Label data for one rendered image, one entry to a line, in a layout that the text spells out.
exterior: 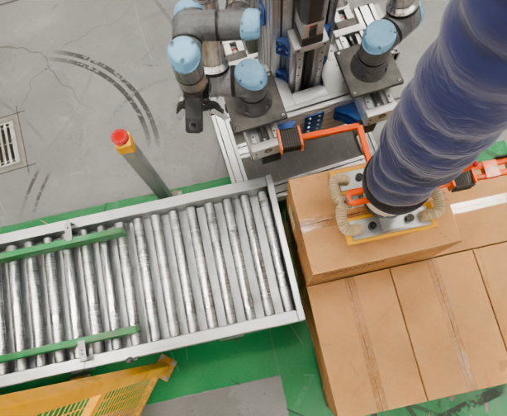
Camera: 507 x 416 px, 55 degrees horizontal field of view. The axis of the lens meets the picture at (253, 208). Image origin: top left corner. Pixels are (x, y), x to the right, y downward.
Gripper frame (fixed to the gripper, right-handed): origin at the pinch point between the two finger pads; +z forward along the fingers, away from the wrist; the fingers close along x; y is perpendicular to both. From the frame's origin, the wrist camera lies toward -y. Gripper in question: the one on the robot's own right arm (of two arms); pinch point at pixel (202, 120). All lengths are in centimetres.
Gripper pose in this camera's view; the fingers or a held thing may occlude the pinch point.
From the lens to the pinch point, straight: 151.6
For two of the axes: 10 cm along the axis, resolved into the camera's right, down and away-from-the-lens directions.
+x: -10.0, 0.0, 0.4
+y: 0.2, -9.7, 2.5
